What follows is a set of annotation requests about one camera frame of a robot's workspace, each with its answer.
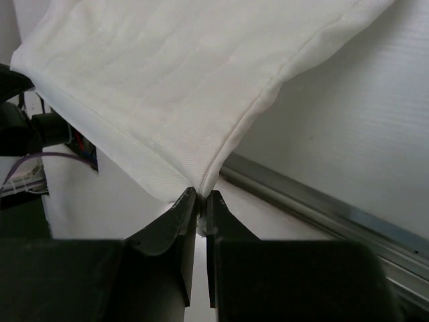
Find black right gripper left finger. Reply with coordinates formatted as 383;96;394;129
1;188;196;321

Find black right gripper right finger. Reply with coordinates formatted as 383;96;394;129
206;191;402;321

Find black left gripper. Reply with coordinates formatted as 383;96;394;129
0;64;72;156

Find white pleated skirt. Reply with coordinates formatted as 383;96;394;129
11;1;390;203

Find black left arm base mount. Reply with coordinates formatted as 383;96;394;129
0;129;100;239

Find aluminium table edge rail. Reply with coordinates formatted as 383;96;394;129
221;154;428;321

